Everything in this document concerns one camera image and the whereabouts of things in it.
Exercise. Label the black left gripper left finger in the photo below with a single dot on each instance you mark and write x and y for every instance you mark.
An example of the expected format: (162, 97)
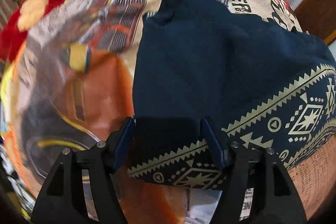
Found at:
(61, 198)

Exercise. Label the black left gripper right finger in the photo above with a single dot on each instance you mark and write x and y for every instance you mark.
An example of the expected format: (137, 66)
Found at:
(258, 188)

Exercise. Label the navy patterned hoodie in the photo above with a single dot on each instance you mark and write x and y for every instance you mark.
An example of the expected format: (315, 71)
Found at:
(205, 77)

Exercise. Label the printed newspaper pattern bedspread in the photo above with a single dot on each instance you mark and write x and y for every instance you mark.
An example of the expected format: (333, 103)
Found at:
(71, 85)

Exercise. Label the brown wooden door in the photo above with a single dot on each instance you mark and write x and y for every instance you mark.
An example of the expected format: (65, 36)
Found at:
(318, 18)

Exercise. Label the red plush toy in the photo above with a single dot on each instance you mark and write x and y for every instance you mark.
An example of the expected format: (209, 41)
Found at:
(15, 32)

